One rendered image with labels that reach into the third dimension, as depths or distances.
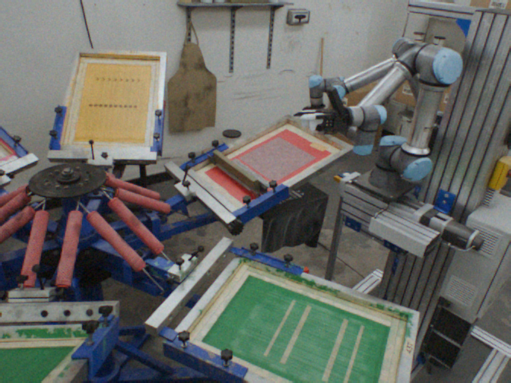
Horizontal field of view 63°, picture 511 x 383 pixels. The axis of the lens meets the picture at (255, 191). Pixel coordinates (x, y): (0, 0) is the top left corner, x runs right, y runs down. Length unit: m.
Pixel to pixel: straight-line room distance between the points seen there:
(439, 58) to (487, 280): 1.01
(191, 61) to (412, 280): 2.84
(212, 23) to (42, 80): 1.60
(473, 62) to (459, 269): 0.92
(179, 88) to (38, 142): 1.33
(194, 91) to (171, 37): 0.54
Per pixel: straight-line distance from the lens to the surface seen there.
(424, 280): 2.35
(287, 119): 2.69
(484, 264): 2.12
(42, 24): 3.76
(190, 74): 4.20
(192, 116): 4.33
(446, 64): 1.73
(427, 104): 1.78
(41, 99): 3.87
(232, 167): 2.21
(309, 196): 2.46
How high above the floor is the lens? 2.17
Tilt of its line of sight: 30 degrees down
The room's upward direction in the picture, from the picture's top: 4 degrees clockwise
